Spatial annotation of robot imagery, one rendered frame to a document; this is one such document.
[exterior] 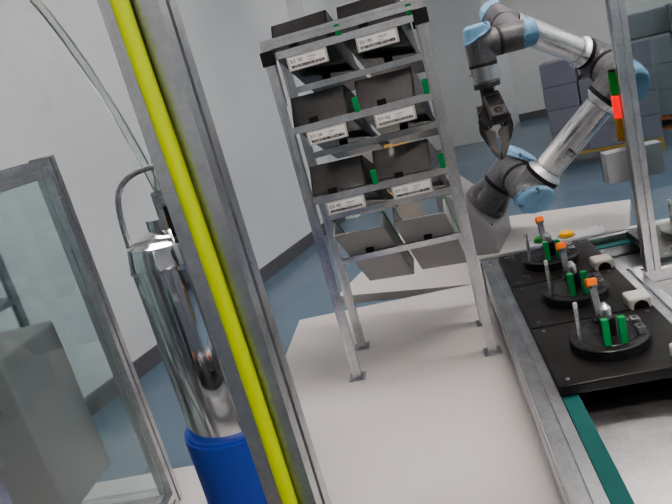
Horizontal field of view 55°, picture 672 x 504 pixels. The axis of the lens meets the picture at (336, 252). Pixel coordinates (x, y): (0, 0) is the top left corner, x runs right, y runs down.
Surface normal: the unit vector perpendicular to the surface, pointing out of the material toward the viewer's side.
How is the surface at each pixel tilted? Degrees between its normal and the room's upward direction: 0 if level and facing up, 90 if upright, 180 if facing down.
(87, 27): 90
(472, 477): 0
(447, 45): 90
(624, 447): 0
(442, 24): 90
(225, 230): 90
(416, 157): 65
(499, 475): 0
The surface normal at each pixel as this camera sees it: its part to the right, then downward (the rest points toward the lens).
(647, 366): -0.26, -0.93
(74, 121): 0.88, -0.11
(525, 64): -0.40, 0.34
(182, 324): -0.05, 0.28
